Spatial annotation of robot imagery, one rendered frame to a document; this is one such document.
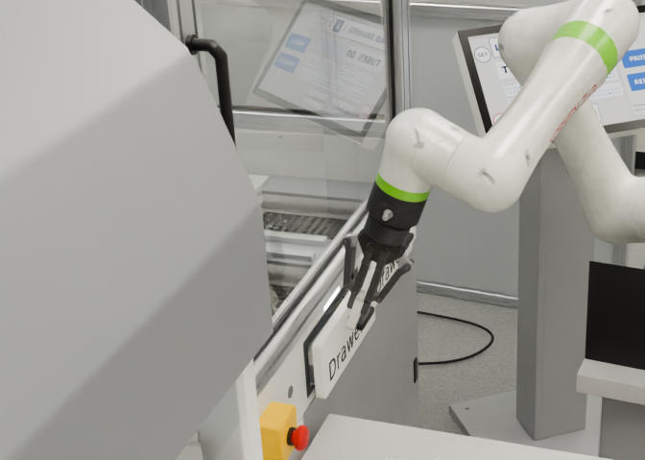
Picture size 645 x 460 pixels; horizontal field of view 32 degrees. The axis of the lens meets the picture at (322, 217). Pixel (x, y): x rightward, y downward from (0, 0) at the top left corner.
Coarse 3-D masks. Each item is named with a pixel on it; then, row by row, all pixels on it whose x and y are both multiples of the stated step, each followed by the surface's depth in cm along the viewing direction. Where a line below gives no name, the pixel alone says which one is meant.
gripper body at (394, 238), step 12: (372, 228) 184; (384, 228) 183; (396, 228) 183; (408, 228) 185; (360, 240) 188; (372, 240) 188; (384, 240) 184; (396, 240) 184; (396, 252) 187; (384, 264) 189
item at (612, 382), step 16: (592, 368) 207; (608, 368) 207; (624, 368) 206; (576, 384) 207; (592, 384) 205; (608, 384) 204; (624, 384) 202; (640, 384) 201; (608, 400) 210; (624, 400) 203; (640, 400) 202; (608, 416) 211; (624, 416) 209; (640, 416) 208; (608, 432) 212; (624, 432) 211; (640, 432) 209; (608, 448) 214; (624, 448) 212; (640, 448) 211
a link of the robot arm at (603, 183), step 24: (504, 24) 208; (528, 24) 203; (552, 24) 199; (504, 48) 207; (528, 48) 203; (528, 72) 207; (576, 120) 211; (576, 144) 213; (600, 144) 214; (576, 168) 216; (600, 168) 215; (624, 168) 218; (576, 192) 222; (600, 192) 217; (624, 192) 216; (600, 216) 219; (624, 216) 216; (624, 240) 220
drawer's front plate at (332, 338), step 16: (368, 272) 211; (368, 288) 210; (336, 320) 195; (320, 336) 191; (336, 336) 195; (320, 352) 188; (336, 352) 196; (352, 352) 205; (320, 368) 190; (336, 368) 196; (320, 384) 191
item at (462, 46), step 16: (464, 32) 262; (480, 32) 262; (496, 32) 263; (464, 48) 260; (464, 64) 261; (464, 80) 262; (480, 96) 257; (480, 112) 256; (480, 128) 257; (608, 128) 261; (624, 128) 262; (640, 128) 263
